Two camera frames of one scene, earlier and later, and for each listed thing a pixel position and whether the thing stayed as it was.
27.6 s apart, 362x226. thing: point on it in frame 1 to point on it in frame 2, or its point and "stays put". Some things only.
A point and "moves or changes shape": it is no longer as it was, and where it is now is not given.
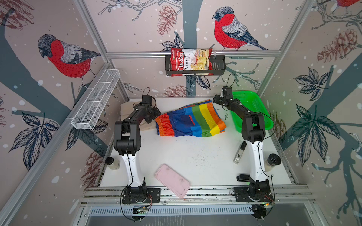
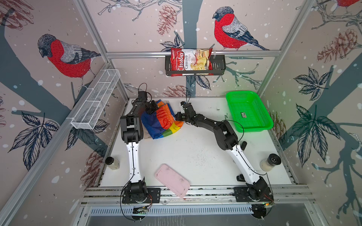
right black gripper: x=215 y=98 to x=177 y=118
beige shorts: x=126 y=108 to x=147 y=135
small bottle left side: x=112 y=163 stays put
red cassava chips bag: x=187 y=59 stays put
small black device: x=243 y=178 stays put
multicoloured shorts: x=201 y=119 moves or changes shape
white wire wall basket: x=89 y=112 stays put
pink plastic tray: x=172 y=180 stays put
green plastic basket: x=253 y=102 stays put
